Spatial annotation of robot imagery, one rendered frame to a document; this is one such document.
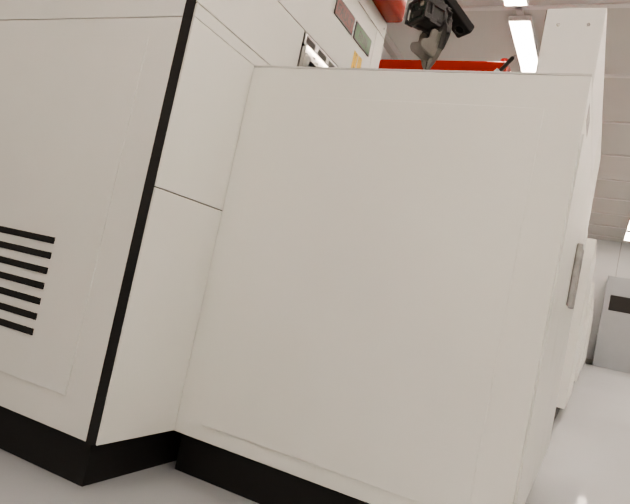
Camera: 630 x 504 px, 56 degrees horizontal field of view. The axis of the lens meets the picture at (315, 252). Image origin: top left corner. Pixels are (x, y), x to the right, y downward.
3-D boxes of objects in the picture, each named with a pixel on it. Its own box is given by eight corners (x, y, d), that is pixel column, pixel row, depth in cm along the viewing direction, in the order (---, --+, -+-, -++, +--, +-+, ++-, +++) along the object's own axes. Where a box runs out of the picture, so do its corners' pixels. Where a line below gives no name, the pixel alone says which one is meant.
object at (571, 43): (532, 86, 101) (547, 8, 102) (551, 171, 150) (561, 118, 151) (592, 88, 97) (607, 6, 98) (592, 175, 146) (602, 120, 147)
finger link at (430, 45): (411, 63, 137) (419, 25, 138) (430, 72, 140) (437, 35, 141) (420, 60, 134) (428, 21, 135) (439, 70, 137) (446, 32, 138)
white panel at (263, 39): (182, 15, 102) (231, -200, 105) (353, 153, 175) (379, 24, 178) (197, 15, 101) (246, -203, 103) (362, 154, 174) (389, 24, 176)
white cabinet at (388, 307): (163, 473, 114) (252, 66, 119) (348, 418, 200) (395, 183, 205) (504, 615, 86) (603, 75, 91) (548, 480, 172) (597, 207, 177)
